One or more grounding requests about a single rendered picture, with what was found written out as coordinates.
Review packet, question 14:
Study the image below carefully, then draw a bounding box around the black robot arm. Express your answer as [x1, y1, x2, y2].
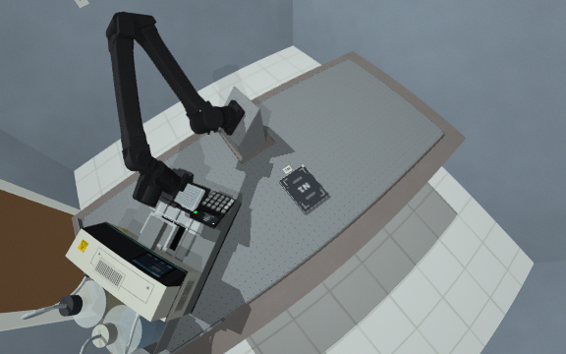
[106, 12, 245, 207]

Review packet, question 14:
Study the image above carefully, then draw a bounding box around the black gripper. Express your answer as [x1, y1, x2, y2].
[159, 168, 194, 208]

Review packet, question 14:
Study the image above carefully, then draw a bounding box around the white multi-well plate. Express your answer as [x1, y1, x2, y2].
[174, 184, 205, 211]

